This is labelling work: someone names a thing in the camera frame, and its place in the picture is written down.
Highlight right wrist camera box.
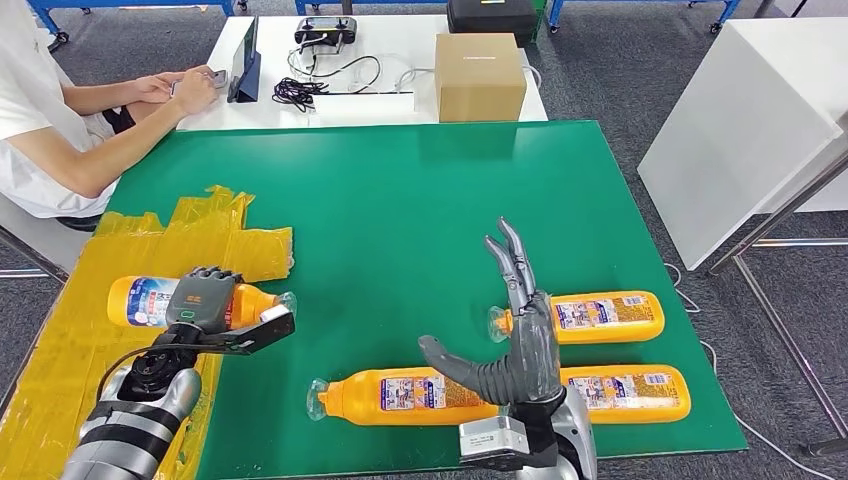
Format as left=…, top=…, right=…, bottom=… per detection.
left=458, top=415, right=531, bottom=473

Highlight person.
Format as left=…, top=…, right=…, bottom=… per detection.
left=0, top=0, right=221, bottom=220

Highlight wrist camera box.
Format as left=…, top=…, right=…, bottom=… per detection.
left=458, top=415, right=531, bottom=473
left=198, top=304, right=297, bottom=359

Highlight tablet with blue cover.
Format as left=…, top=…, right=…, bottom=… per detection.
left=226, top=14, right=262, bottom=105

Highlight black remote controller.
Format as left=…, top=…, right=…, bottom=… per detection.
left=294, top=15, right=359, bottom=48

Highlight black looping cable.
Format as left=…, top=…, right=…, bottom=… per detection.
left=288, top=39, right=384, bottom=94

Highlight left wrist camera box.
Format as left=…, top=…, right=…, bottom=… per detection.
left=198, top=304, right=297, bottom=359

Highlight white desk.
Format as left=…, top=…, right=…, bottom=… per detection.
left=177, top=14, right=550, bottom=132

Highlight brown cardboard box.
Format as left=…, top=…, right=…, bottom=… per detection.
left=433, top=31, right=529, bottom=125

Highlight person's right hand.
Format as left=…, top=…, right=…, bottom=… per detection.
left=168, top=64, right=221, bottom=117

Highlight green plastic crate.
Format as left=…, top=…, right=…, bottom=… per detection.
left=533, top=0, right=550, bottom=48

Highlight white floor cable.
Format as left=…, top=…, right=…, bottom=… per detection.
left=664, top=262, right=833, bottom=480

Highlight yellow tape patch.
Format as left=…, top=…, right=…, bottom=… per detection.
left=0, top=185, right=295, bottom=480

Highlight person's left hand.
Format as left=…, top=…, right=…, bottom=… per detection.
left=132, top=71, right=183, bottom=106

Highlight white table steel legs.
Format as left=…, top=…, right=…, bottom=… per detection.
left=0, top=195, right=94, bottom=286
left=637, top=16, right=848, bottom=458

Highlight black cable bundle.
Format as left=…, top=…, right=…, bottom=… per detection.
left=271, top=76, right=331, bottom=114

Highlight black hard case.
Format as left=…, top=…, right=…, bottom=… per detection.
left=445, top=0, right=539, bottom=49

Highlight white desk cable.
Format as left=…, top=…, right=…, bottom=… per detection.
left=347, top=62, right=439, bottom=94

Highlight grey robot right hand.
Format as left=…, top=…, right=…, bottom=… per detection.
left=418, top=217, right=564, bottom=407

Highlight blue shelf cart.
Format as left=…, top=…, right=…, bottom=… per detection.
left=546, top=0, right=742, bottom=36
left=294, top=0, right=452, bottom=16
left=26, top=0, right=250, bottom=53

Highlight black stool seat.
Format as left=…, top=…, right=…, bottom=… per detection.
left=56, top=213, right=104, bottom=233

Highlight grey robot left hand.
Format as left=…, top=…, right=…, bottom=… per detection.
left=164, top=266, right=245, bottom=336

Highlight orange detergent bottle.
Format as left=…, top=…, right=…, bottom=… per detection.
left=107, top=274, right=298, bottom=331
left=306, top=366, right=501, bottom=427
left=559, top=364, right=692, bottom=425
left=488, top=290, right=666, bottom=346

